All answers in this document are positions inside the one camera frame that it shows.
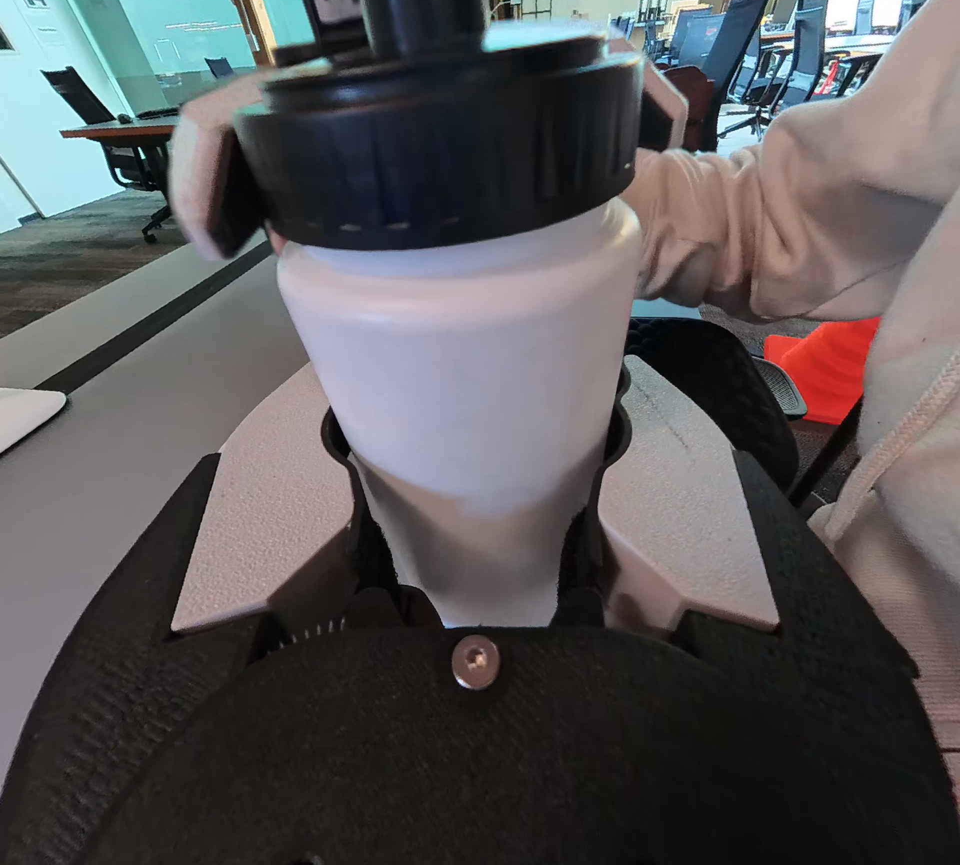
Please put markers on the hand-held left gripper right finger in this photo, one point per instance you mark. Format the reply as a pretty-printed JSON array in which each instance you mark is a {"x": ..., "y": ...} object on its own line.
[{"x": 675, "y": 505}]

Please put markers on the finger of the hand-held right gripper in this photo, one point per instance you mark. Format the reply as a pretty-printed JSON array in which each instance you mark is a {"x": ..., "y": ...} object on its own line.
[
  {"x": 671, "y": 101},
  {"x": 196, "y": 167}
]

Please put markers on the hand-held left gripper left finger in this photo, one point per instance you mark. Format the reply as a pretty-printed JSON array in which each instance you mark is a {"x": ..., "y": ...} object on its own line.
[{"x": 270, "y": 527}]

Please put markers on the black bottle lid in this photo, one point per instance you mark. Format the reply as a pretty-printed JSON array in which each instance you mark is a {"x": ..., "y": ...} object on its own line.
[{"x": 450, "y": 152}]

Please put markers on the white plastic bottle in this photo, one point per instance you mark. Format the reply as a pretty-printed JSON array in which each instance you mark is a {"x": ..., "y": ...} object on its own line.
[{"x": 457, "y": 370}]

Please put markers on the person's right forearm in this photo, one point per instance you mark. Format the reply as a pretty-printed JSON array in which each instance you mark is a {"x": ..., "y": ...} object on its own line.
[{"x": 810, "y": 205}]

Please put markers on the wooden office table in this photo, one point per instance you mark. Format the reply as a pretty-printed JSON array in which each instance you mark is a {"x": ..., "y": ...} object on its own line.
[{"x": 120, "y": 128}]

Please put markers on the orange traffic cone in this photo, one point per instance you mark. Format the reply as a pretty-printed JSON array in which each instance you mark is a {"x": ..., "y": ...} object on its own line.
[{"x": 825, "y": 370}]

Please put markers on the person's white hoodie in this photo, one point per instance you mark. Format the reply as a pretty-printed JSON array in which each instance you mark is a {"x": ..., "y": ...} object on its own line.
[{"x": 915, "y": 505}]

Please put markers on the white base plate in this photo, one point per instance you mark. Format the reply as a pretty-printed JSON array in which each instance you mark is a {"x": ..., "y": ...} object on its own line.
[{"x": 26, "y": 415}]

